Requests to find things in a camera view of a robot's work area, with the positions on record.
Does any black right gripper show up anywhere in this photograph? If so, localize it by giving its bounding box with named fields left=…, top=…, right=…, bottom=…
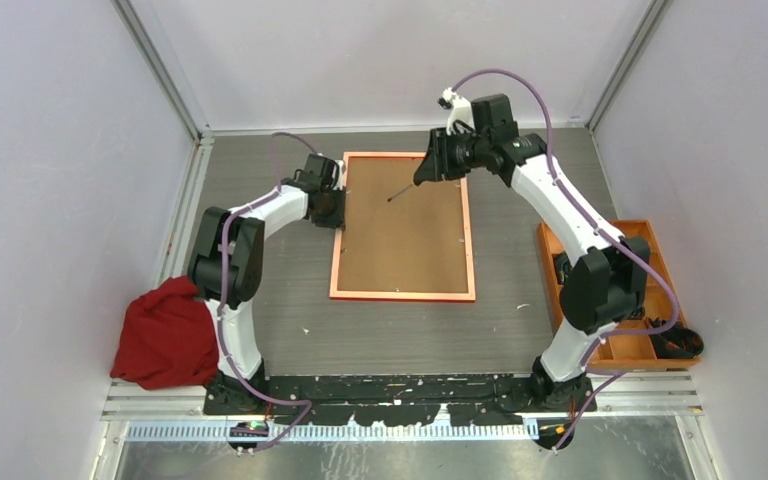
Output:
left=415, top=126, right=490, bottom=182

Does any black yellow screwdriver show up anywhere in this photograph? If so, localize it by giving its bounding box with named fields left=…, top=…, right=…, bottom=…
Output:
left=386, top=183, right=416, bottom=203

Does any red picture frame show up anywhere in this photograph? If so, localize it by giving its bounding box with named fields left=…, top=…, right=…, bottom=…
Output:
left=329, top=151, right=477, bottom=303

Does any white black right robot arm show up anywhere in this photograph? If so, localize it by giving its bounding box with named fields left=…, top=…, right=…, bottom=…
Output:
left=412, top=89, right=651, bottom=411

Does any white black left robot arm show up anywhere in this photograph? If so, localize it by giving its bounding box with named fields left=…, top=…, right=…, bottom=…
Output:
left=187, top=153, right=346, bottom=414

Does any red cloth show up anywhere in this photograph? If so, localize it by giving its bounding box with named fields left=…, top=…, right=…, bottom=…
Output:
left=110, top=276, right=219, bottom=390

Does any orange compartment tray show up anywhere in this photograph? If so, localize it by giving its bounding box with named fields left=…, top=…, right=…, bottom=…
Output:
left=536, top=220, right=701, bottom=371

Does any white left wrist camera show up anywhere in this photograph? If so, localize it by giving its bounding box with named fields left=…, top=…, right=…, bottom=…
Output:
left=438, top=90, right=473, bottom=135

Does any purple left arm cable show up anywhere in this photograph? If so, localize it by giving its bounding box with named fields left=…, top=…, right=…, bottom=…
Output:
left=216, top=132, right=322, bottom=455

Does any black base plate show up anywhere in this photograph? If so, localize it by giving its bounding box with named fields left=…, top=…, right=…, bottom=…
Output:
left=202, top=373, right=595, bottom=427

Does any white slotted cable duct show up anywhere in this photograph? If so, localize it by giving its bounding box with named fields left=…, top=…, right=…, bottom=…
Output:
left=124, top=419, right=539, bottom=444

